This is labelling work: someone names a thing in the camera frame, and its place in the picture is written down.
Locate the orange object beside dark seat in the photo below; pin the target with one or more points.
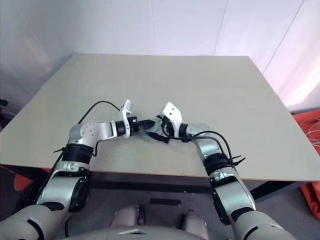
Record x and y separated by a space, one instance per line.
22 181

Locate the grey rounded right robot leg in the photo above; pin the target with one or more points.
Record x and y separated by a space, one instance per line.
194 223

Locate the grey robot torso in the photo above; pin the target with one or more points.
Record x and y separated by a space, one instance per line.
150 236

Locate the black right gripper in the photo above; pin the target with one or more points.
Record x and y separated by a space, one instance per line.
168 128

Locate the black tape strip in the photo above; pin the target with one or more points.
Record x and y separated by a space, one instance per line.
165 201

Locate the grey rounded robot leg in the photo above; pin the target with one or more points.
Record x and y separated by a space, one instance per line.
194 223
126 215

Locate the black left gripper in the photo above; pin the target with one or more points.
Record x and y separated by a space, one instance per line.
134 126

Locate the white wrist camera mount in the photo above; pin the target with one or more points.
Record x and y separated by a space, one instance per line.
126 105
172 112

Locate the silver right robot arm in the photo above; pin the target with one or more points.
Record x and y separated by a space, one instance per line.
207 147

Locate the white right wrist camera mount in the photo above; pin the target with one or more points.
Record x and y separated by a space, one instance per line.
172 112

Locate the grey rounded left robot leg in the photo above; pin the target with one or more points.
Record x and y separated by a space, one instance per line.
126 215

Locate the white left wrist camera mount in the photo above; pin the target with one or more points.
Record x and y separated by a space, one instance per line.
126 105

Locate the silver round motor lid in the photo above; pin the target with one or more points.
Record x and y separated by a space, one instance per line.
157 127

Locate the black table frame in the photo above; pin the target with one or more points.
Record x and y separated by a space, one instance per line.
150 182

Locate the orange bag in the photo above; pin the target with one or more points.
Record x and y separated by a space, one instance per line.
312 198

